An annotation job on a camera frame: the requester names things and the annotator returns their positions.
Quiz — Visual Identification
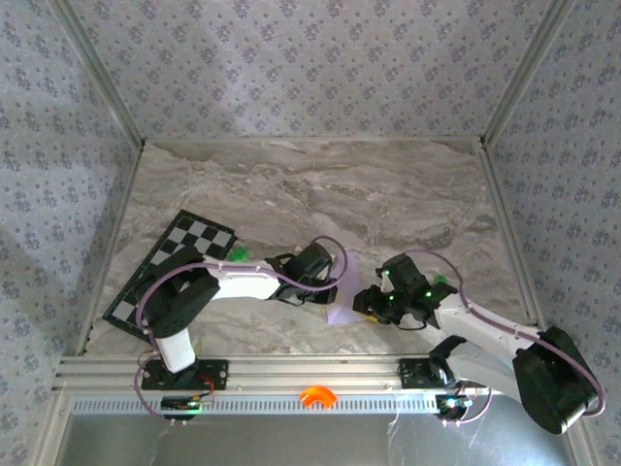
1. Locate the orange curved plastic piece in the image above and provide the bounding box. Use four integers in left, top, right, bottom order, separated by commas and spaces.
299, 385, 337, 409

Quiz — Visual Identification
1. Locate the small lit circuit board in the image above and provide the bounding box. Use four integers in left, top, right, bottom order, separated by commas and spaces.
435, 392, 474, 421
160, 395, 214, 415

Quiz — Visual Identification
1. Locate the black and grey checkerboard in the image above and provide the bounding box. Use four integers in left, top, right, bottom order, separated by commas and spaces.
101, 209, 240, 344

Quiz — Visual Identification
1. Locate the grey metal panel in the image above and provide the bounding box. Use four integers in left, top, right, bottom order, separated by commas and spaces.
57, 412, 578, 466

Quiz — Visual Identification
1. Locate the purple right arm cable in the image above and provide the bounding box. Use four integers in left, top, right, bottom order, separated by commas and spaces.
401, 248, 606, 426

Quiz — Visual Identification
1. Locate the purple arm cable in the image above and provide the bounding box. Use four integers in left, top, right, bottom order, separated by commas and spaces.
133, 235, 349, 426
401, 248, 606, 426

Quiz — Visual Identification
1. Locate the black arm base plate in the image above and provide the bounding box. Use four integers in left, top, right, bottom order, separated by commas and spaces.
398, 357, 488, 389
141, 358, 229, 391

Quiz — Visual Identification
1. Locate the long aluminium base rail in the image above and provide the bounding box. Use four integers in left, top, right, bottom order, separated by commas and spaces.
52, 353, 578, 393

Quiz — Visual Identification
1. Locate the slotted grey cable duct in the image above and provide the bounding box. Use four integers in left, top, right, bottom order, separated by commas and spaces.
70, 393, 559, 416

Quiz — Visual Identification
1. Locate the aluminium table side rail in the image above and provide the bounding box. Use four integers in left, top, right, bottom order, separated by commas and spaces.
72, 143, 147, 356
477, 143, 544, 336

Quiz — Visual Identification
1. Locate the short aluminium table rail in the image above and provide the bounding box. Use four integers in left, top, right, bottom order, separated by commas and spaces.
143, 135, 486, 145

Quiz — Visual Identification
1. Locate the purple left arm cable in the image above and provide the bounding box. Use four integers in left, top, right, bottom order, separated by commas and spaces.
133, 235, 349, 426

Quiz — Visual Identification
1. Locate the aluminium frame post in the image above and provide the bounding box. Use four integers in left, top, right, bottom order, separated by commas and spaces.
478, 0, 579, 148
48, 0, 147, 148

